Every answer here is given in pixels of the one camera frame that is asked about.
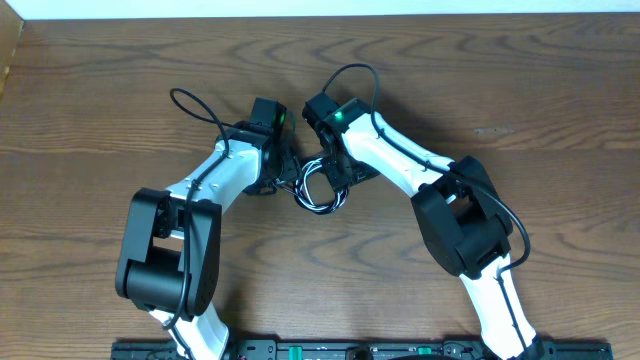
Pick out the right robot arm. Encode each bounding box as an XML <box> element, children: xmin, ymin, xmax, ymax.
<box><xmin>302</xmin><ymin>92</ymin><xmax>544</xmax><ymax>359</ymax></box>

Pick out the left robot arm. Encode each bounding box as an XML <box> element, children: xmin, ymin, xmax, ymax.
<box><xmin>115</xmin><ymin>98</ymin><xmax>300</xmax><ymax>359</ymax></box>

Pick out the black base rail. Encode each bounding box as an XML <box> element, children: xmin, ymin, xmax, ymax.
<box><xmin>110</xmin><ymin>337</ymin><xmax>612</xmax><ymax>360</ymax></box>

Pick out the white usb cable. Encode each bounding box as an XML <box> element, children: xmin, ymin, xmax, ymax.
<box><xmin>294</xmin><ymin>157</ymin><xmax>349</xmax><ymax>211</ymax></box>

